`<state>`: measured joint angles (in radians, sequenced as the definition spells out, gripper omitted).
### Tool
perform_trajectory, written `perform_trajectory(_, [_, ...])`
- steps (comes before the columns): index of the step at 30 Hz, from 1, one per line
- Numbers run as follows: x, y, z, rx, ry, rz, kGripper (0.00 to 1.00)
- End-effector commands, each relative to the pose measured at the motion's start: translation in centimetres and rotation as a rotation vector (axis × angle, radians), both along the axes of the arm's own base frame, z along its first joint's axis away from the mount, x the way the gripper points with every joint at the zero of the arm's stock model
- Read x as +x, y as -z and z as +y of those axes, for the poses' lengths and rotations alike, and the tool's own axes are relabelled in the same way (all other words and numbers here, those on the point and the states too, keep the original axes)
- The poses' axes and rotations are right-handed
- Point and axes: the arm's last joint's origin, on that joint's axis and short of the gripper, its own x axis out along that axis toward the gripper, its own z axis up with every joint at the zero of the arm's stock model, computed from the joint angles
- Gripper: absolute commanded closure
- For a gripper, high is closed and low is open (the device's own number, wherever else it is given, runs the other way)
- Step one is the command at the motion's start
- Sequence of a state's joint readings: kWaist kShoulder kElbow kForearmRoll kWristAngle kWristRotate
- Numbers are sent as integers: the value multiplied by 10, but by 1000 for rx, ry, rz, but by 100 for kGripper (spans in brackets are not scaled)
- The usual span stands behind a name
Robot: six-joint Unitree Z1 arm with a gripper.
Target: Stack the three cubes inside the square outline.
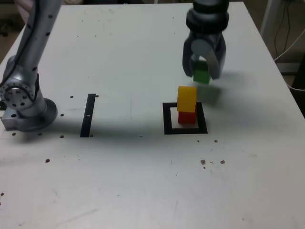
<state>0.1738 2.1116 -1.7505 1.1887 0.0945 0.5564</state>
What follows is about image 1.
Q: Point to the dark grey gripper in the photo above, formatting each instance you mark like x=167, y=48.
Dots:
x=205, y=37

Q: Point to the green cube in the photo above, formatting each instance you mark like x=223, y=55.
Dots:
x=201, y=76

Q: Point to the yellow cube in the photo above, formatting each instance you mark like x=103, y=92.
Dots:
x=187, y=100

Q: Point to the red cube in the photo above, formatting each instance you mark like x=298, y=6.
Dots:
x=187, y=118

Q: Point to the black tape square outline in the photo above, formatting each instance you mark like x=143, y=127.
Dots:
x=166, y=121

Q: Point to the black tape strip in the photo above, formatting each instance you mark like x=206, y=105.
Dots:
x=87, y=124

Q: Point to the white metal frame leg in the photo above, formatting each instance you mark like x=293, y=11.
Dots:
x=267, y=14

